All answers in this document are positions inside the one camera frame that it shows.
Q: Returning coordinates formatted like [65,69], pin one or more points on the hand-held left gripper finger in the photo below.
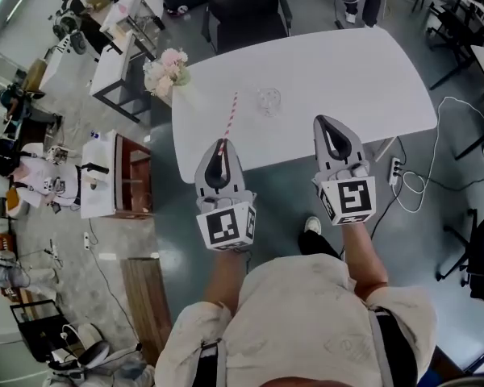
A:
[238,176]
[201,177]

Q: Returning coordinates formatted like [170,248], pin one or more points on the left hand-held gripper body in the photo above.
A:
[226,226]

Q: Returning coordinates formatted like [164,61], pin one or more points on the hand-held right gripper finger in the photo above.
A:
[355,149]
[319,151]

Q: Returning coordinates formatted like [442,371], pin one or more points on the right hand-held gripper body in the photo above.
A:
[353,200]

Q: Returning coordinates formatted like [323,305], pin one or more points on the red white striped straw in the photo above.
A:
[230,118]

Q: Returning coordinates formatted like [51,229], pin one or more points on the clear drinking glass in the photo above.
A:
[268,103]

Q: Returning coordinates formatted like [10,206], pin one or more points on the person's right forearm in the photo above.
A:
[363,256]

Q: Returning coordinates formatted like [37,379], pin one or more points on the person's left forearm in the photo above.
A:
[226,280]

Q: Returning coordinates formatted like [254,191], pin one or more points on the white power strip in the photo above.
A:
[55,251]
[86,241]
[395,171]

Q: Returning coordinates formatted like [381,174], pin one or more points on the person's white shoe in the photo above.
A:
[313,225]

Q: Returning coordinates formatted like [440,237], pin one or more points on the person's black trouser leg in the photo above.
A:
[318,246]

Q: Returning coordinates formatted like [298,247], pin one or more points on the white rounded table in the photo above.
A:
[326,75]

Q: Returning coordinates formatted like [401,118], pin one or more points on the white-topped brown cabinet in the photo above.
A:
[98,176]

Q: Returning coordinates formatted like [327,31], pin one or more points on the pink flower bouquet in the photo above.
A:
[167,71]

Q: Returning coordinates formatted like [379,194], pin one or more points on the brown wooden slatted bench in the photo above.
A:
[147,309]

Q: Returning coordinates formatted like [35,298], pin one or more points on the person's beige shirt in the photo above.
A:
[298,317]

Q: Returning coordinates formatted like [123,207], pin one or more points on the black high-back chair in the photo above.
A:
[246,10]

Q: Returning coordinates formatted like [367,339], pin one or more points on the white table with black frame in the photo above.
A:
[111,63]

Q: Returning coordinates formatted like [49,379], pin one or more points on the black frame cabinet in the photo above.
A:
[40,329]

